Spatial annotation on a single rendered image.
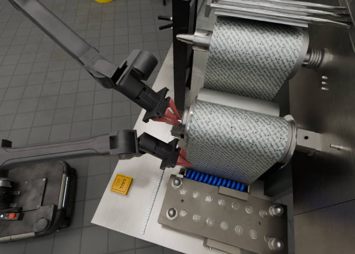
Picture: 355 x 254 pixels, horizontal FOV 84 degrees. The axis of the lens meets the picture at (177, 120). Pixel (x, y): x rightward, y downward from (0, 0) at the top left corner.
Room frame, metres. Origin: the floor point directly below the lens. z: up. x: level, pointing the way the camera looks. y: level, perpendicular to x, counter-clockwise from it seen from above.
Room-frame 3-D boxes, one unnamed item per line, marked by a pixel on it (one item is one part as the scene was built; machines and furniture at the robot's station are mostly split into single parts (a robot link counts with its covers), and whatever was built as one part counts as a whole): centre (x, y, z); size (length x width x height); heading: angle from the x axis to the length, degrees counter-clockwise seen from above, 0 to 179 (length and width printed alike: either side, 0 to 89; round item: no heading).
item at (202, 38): (0.55, -0.08, 1.34); 0.06 x 0.06 x 0.06; 75
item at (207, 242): (0.00, -0.14, 0.97); 0.10 x 0.03 x 0.11; 75
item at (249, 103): (0.39, -0.19, 1.18); 0.26 x 0.12 x 0.12; 75
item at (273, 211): (0.10, -0.32, 1.05); 0.04 x 0.04 x 0.04
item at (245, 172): (0.22, -0.14, 1.11); 0.23 x 0.01 x 0.18; 75
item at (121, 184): (0.21, 0.23, 0.91); 0.07 x 0.07 x 0.02; 75
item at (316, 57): (0.47, -0.39, 1.34); 0.07 x 0.07 x 0.07; 75
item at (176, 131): (0.35, -0.01, 1.05); 0.06 x 0.05 x 0.31; 75
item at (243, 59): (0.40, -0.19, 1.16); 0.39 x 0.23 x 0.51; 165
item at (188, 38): (0.57, -0.03, 1.34); 0.06 x 0.03 x 0.03; 75
